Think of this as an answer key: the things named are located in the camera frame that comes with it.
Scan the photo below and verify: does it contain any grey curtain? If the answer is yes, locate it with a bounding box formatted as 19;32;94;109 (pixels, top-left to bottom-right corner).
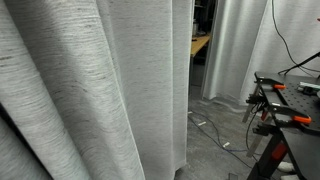
0;0;194;180

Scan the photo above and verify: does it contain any wooden desk top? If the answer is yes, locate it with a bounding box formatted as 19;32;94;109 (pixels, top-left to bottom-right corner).
190;35;210;57

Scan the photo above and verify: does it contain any orange black bar clamp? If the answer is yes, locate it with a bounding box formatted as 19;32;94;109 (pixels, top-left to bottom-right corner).
257;78;286;90
268;106;312;125

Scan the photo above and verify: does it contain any black perforated work table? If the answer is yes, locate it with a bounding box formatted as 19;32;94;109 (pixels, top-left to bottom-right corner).
247;72;320;180

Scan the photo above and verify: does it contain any blue floor cable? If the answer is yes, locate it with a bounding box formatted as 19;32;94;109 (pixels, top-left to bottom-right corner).
187;111;261;169

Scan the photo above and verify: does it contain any black hanging cable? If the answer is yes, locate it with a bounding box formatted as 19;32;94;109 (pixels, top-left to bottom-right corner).
270;0;320;80

